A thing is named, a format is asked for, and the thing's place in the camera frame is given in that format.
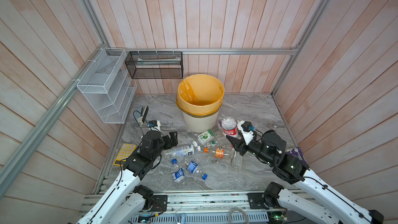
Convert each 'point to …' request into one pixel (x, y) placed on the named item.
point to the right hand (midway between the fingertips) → (231, 132)
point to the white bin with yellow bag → (199, 98)
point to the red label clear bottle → (229, 126)
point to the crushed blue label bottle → (193, 167)
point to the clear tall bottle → (236, 160)
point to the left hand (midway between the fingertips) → (170, 137)
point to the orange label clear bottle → (219, 153)
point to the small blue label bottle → (179, 175)
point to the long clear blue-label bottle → (181, 151)
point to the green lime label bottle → (205, 137)
